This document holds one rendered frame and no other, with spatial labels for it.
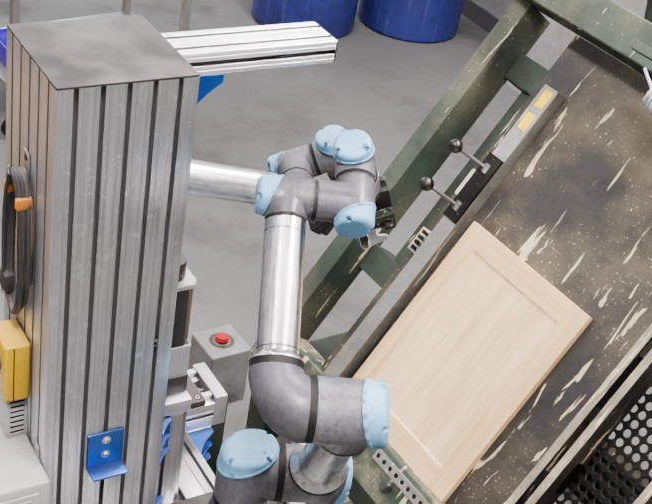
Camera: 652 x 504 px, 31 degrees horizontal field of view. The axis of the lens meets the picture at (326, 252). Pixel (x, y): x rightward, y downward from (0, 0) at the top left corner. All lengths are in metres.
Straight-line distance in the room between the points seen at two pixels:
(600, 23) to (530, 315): 0.73
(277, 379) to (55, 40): 0.68
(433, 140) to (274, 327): 1.30
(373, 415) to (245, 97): 4.69
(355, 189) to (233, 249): 3.12
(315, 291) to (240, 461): 1.00
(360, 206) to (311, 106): 4.47
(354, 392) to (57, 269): 0.55
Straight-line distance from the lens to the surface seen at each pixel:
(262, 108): 6.49
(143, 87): 1.97
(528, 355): 2.88
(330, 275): 3.27
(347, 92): 6.82
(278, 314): 2.04
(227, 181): 2.52
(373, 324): 3.12
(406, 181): 3.24
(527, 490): 2.76
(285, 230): 2.10
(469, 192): 3.07
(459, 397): 2.95
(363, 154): 2.18
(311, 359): 3.22
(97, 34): 2.11
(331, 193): 2.14
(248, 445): 2.40
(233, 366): 3.19
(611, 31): 3.01
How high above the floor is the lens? 2.88
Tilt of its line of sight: 33 degrees down
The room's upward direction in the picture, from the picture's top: 10 degrees clockwise
